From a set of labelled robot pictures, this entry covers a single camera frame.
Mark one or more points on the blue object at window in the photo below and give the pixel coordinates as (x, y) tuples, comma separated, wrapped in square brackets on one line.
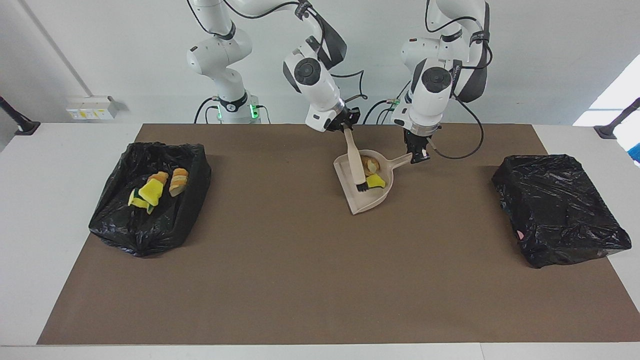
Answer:
[(636, 152)]

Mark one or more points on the orange striped croissant toy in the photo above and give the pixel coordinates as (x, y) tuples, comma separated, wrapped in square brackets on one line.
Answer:
[(178, 182)]

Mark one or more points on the brown table mat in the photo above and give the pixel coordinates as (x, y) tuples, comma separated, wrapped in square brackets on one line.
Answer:
[(320, 300)]

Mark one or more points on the black angled stand leg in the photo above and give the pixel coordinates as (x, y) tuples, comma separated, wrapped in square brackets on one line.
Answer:
[(607, 131), (27, 127)]

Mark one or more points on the black bagged bin pink spot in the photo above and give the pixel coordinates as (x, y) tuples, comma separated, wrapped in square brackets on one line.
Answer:
[(555, 210)]

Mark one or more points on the beige plastic dustpan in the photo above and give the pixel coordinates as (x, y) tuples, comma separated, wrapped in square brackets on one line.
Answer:
[(370, 200)]

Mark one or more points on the beige hand brush black bristles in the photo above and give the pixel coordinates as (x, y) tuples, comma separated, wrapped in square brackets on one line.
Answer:
[(355, 160)]

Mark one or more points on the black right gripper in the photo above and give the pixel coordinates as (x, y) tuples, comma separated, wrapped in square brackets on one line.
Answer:
[(351, 115)]

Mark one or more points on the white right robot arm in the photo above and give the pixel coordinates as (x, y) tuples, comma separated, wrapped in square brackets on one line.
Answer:
[(310, 75)]

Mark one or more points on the sliced bread loaf toy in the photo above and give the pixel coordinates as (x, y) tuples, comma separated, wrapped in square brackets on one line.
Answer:
[(369, 163)]

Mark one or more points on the black bagged trash bin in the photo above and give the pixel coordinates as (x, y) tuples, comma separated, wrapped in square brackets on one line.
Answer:
[(125, 235)]

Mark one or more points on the white wall socket box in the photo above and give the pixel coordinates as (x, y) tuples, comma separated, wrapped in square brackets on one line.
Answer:
[(92, 107)]

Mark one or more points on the pale tan bread chunk toy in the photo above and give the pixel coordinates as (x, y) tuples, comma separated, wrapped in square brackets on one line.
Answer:
[(159, 177)]

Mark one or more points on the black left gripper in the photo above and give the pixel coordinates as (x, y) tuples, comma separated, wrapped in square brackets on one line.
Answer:
[(417, 138)]

